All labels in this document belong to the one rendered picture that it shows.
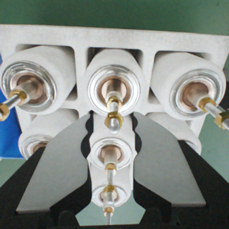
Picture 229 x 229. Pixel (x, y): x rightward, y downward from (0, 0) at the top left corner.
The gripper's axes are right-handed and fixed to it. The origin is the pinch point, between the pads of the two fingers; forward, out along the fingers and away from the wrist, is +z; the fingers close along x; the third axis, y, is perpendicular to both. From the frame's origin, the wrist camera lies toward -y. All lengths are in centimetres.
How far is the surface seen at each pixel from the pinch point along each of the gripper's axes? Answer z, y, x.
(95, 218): 35, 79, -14
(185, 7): 35.5, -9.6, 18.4
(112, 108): 3.9, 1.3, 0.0
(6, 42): 17.5, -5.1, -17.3
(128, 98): 10.2, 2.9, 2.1
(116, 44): 17.5, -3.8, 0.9
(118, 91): 7.8, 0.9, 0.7
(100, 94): 10.2, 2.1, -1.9
